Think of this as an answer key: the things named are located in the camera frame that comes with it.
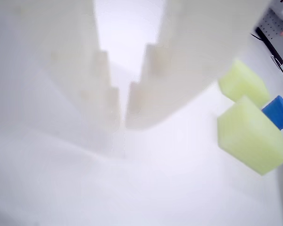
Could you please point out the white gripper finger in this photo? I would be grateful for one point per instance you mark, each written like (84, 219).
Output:
(191, 47)
(49, 70)

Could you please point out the small yellow-green foam block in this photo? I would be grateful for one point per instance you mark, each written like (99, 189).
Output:
(244, 82)

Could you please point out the large yellow-green foam block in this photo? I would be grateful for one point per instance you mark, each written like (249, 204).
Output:
(248, 136)

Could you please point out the blue foam block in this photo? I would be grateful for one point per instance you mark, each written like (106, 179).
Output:
(278, 113)

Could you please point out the white perforated board, black edge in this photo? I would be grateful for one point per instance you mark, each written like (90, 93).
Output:
(271, 26)

